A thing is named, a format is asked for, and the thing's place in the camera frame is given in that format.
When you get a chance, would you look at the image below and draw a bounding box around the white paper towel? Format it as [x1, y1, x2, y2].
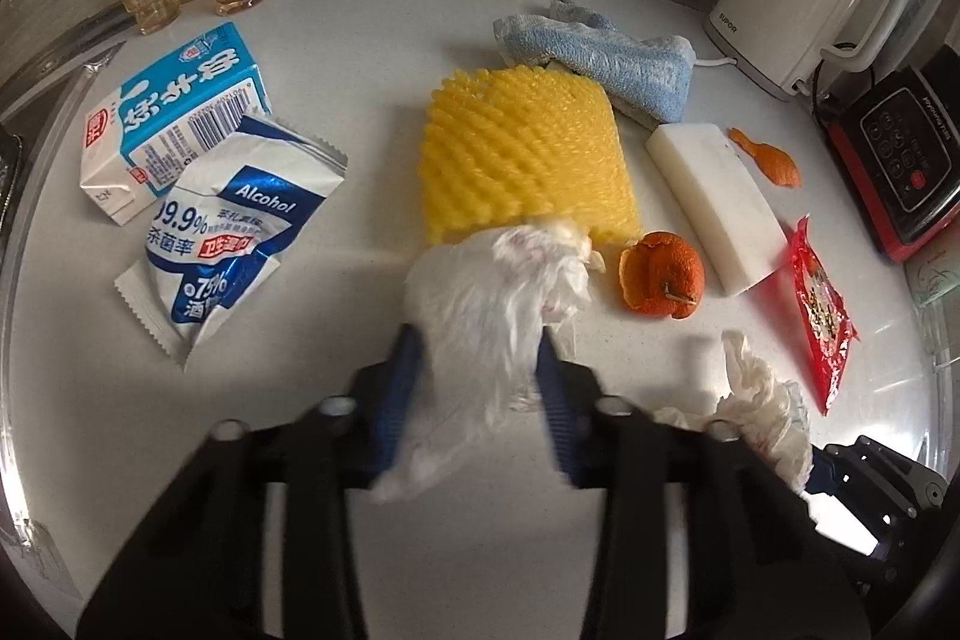
[373, 218, 604, 503]

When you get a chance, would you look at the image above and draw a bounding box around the white tissue ball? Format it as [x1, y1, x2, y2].
[652, 330, 814, 494]

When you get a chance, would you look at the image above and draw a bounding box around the yellow foam fruit net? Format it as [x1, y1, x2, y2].
[416, 65, 641, 245]

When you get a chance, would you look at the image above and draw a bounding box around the alcohol wipes packet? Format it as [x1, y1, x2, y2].
[114, 113, 348, 365]

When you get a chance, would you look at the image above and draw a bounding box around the blue cleaning cloth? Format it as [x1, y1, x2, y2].
[493, 2, 697, 128]

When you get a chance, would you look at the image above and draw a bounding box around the red snack packet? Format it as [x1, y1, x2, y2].
[788, 216, 859, 414]

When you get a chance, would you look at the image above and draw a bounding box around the orange mandarin peel ball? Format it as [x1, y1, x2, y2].
[617, 232, 704, 320]

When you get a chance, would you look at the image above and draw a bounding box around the ceramic cup with drawing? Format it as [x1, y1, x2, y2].
[905, 224, 960, 307]

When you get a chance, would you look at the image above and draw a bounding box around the white sponge block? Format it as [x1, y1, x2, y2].
[646, 124, 788, 298]

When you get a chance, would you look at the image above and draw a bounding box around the flat orange peel piece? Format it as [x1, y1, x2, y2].
[727, 128, 802, 188]

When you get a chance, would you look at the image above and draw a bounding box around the blue white milk carton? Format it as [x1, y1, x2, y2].
[80, 23, 270, 226]

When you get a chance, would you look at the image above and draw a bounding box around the red black blender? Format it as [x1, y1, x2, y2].
[827, 44, 958, 263]

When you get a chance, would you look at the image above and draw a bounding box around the white electric kettle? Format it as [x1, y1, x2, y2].
[704, 0, 908, 101]

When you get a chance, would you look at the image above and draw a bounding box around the black blender power cable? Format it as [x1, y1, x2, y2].
[808, 40, 879, 117]

